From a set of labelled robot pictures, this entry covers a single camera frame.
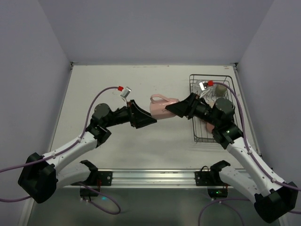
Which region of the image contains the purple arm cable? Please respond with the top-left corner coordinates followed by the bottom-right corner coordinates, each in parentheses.
top-left (198, 81), bottom-right (301, 226)
top-left (0, 85), bottom-right (124, 215)

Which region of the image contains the clear glass cup left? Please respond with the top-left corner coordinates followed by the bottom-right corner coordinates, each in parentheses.
top-left (192, 80), bottom-right (205, 94)

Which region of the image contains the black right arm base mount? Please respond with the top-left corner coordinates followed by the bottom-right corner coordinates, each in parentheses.
top-left (194, 160), bottom-right (230, 199)

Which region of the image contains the grey-beige speckled cup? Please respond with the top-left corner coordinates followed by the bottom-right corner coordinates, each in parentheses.
top-left (215, 84), bottom-right (227, 97)

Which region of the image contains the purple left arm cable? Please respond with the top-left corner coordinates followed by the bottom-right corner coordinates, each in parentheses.
top-left (0, 85), bottom-right (124, 215)

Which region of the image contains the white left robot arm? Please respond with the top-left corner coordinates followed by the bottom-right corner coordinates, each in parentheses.
top-left (18, 100), bottom-right (157, 203)

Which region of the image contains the matte pink tumbler cup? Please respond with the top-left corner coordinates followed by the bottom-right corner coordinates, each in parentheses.
top-left (206, 122), bottom-right (215, 133)

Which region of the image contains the aluminium mounting rail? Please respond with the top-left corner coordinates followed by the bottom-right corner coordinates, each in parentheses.
top-left (56, 167), bottom-right (276, 189)

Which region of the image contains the clear glass cup right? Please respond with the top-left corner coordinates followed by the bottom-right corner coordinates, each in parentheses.
top-left (207, 84), bottom-right (216, 93)

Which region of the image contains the black wire dish rack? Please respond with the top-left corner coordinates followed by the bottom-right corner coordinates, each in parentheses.
top-left (189, 74), bottom-right (241, 143)

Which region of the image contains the clear glass cup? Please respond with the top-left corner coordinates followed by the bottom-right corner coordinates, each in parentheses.
top-left (207, 84), bottom-right (216, 93)
top-left (192, 80), bottom-right (205, 94)

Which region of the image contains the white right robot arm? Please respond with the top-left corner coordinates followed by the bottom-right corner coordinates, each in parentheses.
top-left (165, 93), bottom-right (300, 223)

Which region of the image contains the glossy pink handled mug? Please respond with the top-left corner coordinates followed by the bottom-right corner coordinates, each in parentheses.
top-left (150, 94), bottom-right (179, 120)

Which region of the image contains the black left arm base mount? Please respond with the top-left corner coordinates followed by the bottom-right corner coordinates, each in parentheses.
top-left (80, 160), bottom-right (113, 192)

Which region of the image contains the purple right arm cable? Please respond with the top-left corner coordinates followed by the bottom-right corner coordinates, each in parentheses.
top-left (198, 81), bottom-right (301, 226)

